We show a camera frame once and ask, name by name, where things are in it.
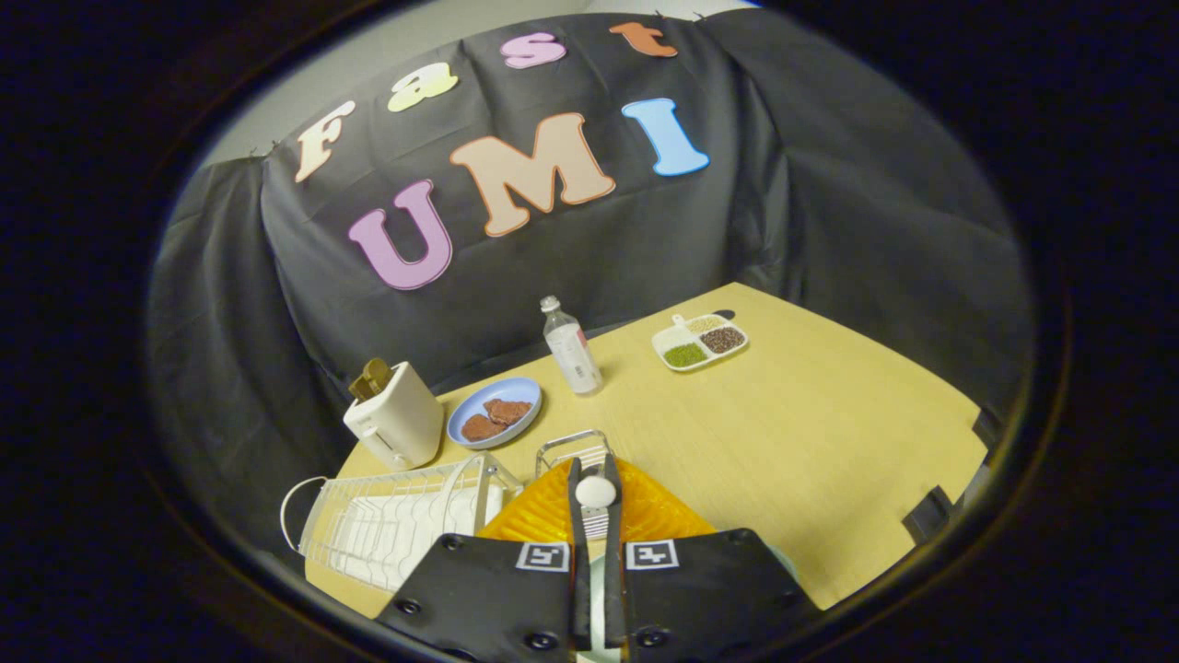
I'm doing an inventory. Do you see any brown toast slice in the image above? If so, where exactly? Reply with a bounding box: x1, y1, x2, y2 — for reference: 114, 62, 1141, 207
348, 357, 395, 401

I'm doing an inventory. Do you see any white divided tray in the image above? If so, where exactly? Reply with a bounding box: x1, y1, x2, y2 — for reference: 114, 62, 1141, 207
651, 313, 750, 373

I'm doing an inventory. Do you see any blue plate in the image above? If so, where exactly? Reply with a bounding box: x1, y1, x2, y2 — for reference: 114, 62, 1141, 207
446, 377, 543, 450

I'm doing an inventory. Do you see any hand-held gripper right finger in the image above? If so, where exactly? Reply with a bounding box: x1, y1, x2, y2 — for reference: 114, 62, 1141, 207
604, 455, 823, 660

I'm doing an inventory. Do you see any cream toaster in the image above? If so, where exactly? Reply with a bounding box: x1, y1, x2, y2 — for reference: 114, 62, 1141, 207
343, 361, 446, 472

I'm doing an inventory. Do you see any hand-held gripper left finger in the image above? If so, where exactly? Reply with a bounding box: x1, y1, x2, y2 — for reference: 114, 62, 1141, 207
376, 457, 593, 661

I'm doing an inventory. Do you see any white wire dish rack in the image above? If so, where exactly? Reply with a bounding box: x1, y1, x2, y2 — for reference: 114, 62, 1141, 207
280, 453, 524, 593

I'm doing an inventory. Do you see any black backdrop cloth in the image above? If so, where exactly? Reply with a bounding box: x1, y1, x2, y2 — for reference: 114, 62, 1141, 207
147, 9, 1037, 553

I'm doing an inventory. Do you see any clear plastic bottle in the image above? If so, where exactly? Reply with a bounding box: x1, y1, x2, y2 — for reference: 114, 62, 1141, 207
540, 295, 604, 397

